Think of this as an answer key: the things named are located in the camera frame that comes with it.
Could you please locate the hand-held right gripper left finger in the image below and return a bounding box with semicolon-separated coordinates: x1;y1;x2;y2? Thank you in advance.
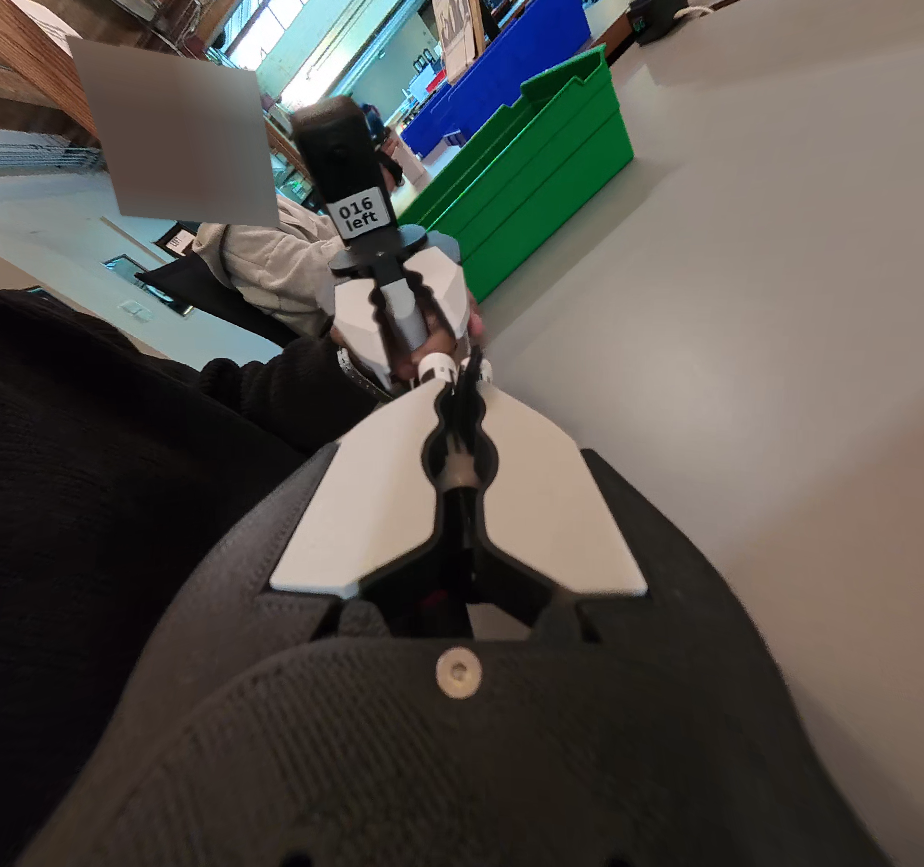
269;385;443;602

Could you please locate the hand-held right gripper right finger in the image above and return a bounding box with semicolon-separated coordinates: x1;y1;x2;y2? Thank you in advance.
469;383;649;604

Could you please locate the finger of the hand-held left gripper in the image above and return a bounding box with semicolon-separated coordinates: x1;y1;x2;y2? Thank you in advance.
332;281;398;392
406;245;469;344

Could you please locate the green plastic bin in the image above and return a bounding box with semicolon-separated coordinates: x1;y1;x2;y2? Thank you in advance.
396;44;635;304

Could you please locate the person's left forearm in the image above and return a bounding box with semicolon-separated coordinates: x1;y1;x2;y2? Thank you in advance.
198;336;384;442

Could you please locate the person's left hand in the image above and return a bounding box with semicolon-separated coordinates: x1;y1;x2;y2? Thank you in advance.
328;295;485;383

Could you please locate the silver wristwatch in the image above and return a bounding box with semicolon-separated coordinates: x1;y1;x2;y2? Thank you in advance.
335;344;397;404

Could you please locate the black office chair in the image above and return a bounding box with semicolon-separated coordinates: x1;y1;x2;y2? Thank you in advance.
136;261;300;347

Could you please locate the wooden notice board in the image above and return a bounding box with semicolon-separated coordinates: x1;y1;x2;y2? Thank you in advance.
422;0;486;85

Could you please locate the large blue storage bin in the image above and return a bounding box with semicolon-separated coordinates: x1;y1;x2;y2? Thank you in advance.
400;0;593;158

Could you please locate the person's black sweater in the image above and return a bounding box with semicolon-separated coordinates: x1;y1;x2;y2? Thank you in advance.
0;290;340;867

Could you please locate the black desktop device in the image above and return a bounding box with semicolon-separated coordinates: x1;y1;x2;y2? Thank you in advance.
627;0;712;45

